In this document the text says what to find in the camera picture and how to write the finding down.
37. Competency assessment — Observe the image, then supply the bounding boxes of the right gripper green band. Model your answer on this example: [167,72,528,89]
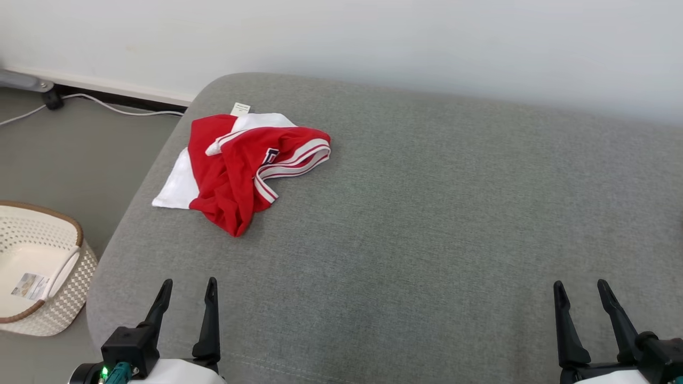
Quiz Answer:
[553,280,683,384]

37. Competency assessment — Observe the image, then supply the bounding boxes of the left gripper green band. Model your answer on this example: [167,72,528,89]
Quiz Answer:
[69,277,221,384]

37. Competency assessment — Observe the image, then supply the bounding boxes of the red and white jersey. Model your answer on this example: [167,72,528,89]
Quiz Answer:
[152,102,332,238]

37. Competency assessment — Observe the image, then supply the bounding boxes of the white woven laundry basket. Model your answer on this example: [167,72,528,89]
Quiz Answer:
[0,201,99,337]

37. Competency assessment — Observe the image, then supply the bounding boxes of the paper label in basket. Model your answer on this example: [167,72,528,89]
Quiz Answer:
[11,273,50,301]

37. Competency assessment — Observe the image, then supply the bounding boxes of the white floor cable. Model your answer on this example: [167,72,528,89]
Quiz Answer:
[0,93,185,127]

